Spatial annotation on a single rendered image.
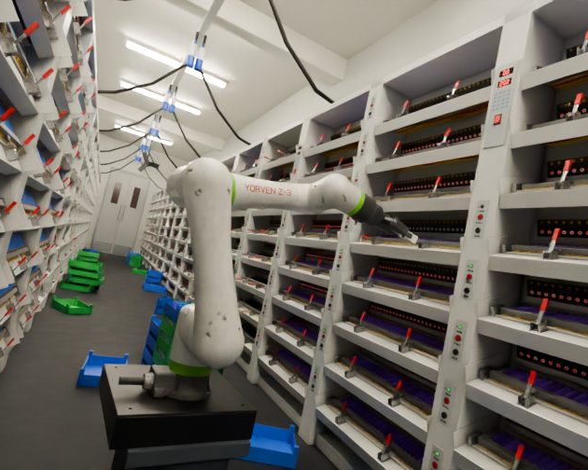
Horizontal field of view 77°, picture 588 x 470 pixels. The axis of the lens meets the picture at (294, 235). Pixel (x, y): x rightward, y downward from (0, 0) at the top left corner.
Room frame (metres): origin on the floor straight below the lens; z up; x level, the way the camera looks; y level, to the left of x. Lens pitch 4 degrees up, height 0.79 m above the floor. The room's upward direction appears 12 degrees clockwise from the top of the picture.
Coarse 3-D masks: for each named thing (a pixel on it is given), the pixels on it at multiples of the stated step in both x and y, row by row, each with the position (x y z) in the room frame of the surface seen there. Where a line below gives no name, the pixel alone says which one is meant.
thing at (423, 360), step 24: (336, 312) 1.72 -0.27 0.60; (360, 312) 1.79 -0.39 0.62; (384, 312) 1.69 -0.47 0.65; (408, 312) 1.55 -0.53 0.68; (360, 336) 1.54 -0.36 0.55; (384, 336) 1.50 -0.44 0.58; (408, 336) 1.35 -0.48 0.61; (432, 336) 1.42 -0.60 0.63; (408, 360) 1.30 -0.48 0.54; (432, 360) 1.26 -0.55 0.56
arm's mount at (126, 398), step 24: (216, 384) 1.20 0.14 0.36; (120, 408) 0.91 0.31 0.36; (144, 408) 0.94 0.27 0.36; (168, 408) 0.96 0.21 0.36; (192, 408) 0.99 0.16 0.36; (216, 408) 1.02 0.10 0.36; (240, 408) 1.05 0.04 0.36; (120, 432) 0.89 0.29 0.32; (144, 432) 0.91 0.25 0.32; (168, 432) 0.94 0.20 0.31; (192, 432) 0.98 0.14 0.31; (216, 432) 1.01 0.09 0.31; (240, 432) 1.05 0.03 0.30
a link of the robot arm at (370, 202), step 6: (366, 198) 1.17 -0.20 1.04; (372, 198) 1.20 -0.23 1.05; (366, 204) 1.16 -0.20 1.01; (372, 204) 1.18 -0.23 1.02; (360, 210) 1.16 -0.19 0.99; (366, 210) 1.17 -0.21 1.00; (372, 210) 1.18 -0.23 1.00; (354, 216) 1.19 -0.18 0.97; (360, 216) 1.18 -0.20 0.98; (366, 216) 1.18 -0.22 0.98; (360, 222) 1.22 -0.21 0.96
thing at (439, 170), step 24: (432, 96) 1.69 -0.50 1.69; (576, 96) 1.14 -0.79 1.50; (456, 120) 1.54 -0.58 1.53; (480, 120) 1.44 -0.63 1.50; (552, 120) 1.19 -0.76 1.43; (576, 144) 1.12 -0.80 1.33; (432, 168) 1.62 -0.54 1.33; (456, 168) 1.50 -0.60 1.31; (336, 216) 2.23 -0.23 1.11; (408, 216) 1.70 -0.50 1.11; (432, 216) 1.57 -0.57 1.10; (456, 216) 1.46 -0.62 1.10; (552, 216) 1.15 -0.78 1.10; (576, 216) 1.09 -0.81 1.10; (432, 264) 1.53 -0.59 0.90
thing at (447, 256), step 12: (360, 240) 1.73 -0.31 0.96; (360, 252) 1.66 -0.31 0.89; (372, 252) 1.58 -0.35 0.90; (384, 252) 1.52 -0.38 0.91; (396, 252) 1.45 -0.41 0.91; (408, 252) 1.39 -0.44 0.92; (420, 252) 1.34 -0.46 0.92; (432, 252) 1.29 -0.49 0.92; (444, 252) 1.24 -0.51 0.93; (456, 252) 1.20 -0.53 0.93; (444, 264) 1.25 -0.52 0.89; (456, 264) 1.21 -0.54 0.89
